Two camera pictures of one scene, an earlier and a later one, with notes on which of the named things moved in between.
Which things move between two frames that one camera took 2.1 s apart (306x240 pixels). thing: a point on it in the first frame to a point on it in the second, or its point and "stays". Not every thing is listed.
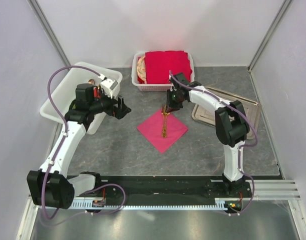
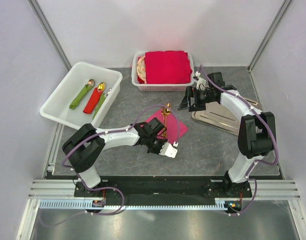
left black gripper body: x=104 y=104 to x=155 y=145
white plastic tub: x=65 y=92 stays
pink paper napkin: x=152 y=129 stays
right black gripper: x=171 y=106 to x=190 y=91
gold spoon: x=165 y=114 stays
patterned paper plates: x=141 y=68 stays
